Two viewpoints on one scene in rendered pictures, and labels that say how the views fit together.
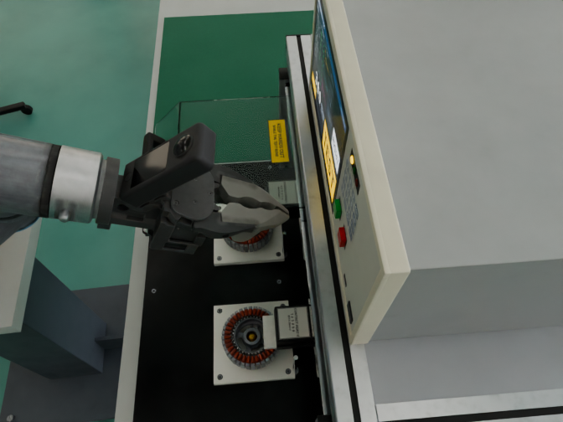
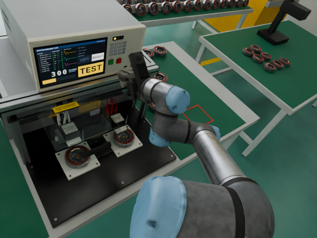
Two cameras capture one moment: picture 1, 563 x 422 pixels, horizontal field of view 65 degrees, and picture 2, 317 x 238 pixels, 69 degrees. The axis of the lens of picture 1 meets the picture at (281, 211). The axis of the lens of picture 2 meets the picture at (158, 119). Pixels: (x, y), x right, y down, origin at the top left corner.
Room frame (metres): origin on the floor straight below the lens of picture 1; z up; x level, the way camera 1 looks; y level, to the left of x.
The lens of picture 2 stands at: (0.67, 0.64, 1.76)
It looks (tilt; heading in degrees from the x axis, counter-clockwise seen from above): 46 degrees down; 223
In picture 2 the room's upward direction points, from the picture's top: 20 degrees clockwise
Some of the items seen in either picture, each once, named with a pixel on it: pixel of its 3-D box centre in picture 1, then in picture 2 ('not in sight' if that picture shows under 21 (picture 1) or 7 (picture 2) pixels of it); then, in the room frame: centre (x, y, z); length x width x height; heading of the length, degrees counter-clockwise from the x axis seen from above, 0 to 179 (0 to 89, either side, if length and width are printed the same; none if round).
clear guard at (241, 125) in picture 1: (242, 161); (77, 122); (0.48, 0.07, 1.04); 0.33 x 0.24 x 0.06; 94
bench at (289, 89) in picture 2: not in sight; (270, 78); (-1.99, -0.32, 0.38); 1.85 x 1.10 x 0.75; 4
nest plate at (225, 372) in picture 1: (252, 341); (122, 140); (0.24, 0.06, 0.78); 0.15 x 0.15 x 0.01; 4
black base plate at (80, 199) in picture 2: (257, 285); (100, 148); (0.36, 0.05, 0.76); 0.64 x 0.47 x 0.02; 4
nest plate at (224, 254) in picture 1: (248, 232); (78, 159); (0.48, 0.07, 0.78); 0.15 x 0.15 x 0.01; 4
